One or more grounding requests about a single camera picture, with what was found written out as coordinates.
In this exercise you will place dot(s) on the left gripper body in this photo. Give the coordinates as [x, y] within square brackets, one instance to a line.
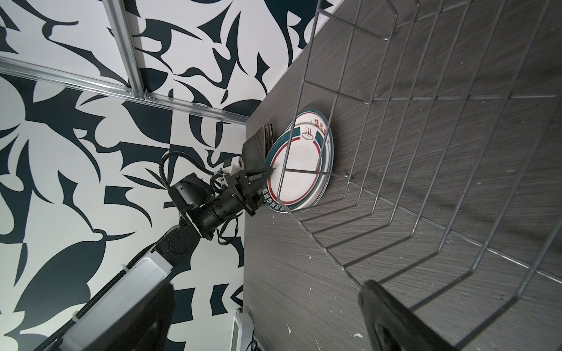
[208, 208]

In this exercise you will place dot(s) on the wire dish rack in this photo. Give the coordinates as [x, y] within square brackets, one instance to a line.
[447, 177]

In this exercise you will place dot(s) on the white round plate front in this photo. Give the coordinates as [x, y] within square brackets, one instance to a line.
[273, 189]

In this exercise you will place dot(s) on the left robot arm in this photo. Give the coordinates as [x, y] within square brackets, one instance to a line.
[152, 265]

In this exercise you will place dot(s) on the white round plate back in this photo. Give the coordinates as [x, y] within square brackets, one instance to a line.
[320, 127]

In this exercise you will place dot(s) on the white display box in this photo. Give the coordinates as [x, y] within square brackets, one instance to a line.
[242, 337]

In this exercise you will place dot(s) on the black square plate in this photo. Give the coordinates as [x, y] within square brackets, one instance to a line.
[256, 149]

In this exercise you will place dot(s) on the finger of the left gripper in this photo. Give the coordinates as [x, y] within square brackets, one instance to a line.
[261, 175]

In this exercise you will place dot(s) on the white round plate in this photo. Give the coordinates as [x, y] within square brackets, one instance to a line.
[320, 127]
[273, 189]

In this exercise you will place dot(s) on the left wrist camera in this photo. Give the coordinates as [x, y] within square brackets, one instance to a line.
[233, 165]

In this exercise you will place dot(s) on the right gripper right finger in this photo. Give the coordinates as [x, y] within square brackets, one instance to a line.
[392, 326]

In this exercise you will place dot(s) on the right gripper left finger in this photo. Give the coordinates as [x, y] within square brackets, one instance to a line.
[141, 326]

